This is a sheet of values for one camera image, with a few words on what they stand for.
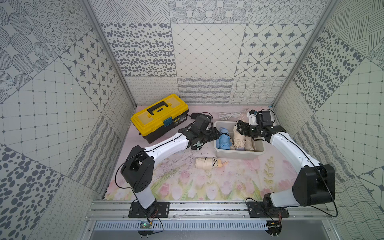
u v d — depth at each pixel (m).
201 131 0.65
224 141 0.90
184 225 0.70
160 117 0.91
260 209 0.73
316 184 0.42
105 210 0.75
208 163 0.86
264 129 0.63
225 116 1.11
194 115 1.11
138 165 0.48
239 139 0.82
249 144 0.93
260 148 0.86
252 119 0.78
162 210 0.73
